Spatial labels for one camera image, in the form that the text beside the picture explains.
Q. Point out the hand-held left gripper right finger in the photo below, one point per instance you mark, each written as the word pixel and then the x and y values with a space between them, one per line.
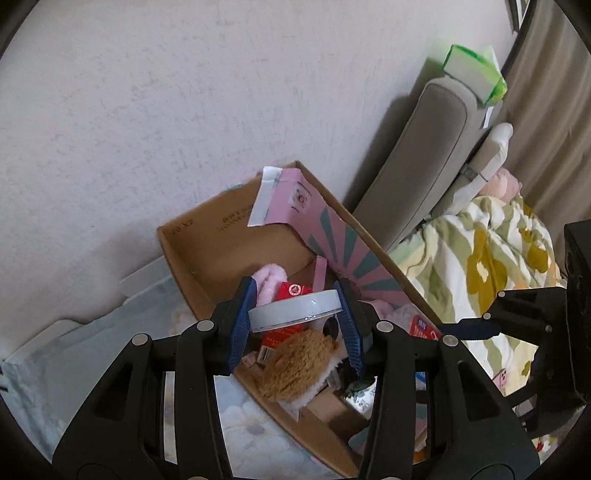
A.
pixel 351 332

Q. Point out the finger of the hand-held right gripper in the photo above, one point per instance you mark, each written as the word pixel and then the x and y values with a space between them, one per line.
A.
pixel 471 330

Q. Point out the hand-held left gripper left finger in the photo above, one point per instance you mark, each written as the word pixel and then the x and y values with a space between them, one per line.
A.
pixel 242 323

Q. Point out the pink fuzzy block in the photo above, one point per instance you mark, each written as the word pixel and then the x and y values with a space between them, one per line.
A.
pixel 392 314

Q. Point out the blue and red packet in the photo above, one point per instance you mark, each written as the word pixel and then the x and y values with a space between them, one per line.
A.
pixel 421 327

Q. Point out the pink fuzzy headband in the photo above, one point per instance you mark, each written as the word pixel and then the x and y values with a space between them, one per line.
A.
pixel 270 279

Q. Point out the white tape roll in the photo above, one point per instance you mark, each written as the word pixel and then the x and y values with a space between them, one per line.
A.
pixel 295 311

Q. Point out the brown plush toy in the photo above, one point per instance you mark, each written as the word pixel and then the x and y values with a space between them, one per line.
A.
pixel 295 364

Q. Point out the pink printed cardboard box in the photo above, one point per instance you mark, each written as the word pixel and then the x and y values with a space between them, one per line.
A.
pixel 221 258

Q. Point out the green and yellow floral quilt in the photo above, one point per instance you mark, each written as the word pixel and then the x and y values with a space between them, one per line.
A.
pixel 461 258

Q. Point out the pink plush doll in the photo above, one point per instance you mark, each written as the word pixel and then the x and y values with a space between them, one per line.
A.
pixel 505 184

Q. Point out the pale blue floral blanket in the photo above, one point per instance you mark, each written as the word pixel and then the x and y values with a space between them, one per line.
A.
pixel 92 350

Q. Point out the brown curtain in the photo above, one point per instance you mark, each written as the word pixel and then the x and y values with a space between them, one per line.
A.
pixel 545 138

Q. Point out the white pillow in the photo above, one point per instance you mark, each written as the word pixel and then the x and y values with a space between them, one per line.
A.
pixel 489 152

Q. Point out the grey padded headboard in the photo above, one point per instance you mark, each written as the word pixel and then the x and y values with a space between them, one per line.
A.
pixel 415 161

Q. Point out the green tissue pack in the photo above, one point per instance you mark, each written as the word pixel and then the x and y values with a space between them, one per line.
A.
pixel 471 69

